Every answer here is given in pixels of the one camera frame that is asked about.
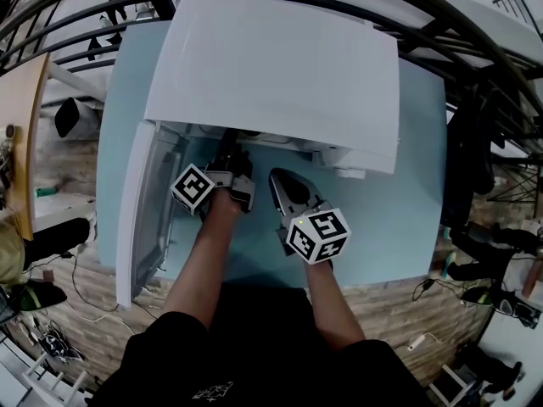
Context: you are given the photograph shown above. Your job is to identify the person's left forearm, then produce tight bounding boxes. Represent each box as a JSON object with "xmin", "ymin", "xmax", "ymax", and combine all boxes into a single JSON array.
[{"xmin": 163, "ymin": 187, "xmax": 241, "ymax": 330}]

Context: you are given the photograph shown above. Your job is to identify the wooden desk white legs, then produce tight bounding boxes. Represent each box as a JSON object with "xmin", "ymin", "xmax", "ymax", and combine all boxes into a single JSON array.
[{"xmin": 0, "ymin": 53, "xmax": 107, "ymax": 242}]

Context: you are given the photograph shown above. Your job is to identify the white microwave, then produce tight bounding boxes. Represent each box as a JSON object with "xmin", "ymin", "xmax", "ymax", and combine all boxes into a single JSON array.
[{"xmin": 115, "ymin": 0, "xmax": 402, "ymax": 309}]

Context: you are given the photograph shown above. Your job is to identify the black white patterned object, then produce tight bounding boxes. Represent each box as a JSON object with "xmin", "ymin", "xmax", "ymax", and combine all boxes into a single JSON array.
[{"xmin": 36, "ymin": 322, "xmax": 84, "ymax": 363}]

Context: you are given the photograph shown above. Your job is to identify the person's black shirt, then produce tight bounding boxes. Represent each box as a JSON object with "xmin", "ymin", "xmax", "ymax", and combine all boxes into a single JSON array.
[{"xmin": 88, "ymin": 282, "xmax": 429, "ymax": 407}]

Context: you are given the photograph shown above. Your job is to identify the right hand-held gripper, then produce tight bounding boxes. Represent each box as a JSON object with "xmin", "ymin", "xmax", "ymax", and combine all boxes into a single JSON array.
[{"xmin": 269, "ymin": 168, "xmax": 352, "ymax": 266}]

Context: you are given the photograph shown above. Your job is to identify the grey waste bin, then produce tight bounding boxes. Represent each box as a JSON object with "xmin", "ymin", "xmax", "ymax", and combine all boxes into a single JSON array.
[{"xmin": 53, "ymin": 96, "xmax": 103, "ymax": 140}]

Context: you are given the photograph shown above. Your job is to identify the person's right forearm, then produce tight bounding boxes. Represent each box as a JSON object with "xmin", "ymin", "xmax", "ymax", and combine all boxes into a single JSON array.
[{"xmin": 303, "ymin": 259, "xmax": 368, "ymax": 354}]

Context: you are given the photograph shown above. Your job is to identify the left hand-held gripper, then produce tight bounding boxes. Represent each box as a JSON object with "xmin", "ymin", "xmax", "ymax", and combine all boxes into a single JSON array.
[{"xmin": 170, "ymin": 128, "xmax": 258, "ymax": 216}]

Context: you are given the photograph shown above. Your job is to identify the black and green office chair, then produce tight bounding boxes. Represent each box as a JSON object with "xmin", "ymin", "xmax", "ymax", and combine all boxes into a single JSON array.
[{"xmin": 0, "ymin": 280, "xmax": 69, "ymax": 313}]

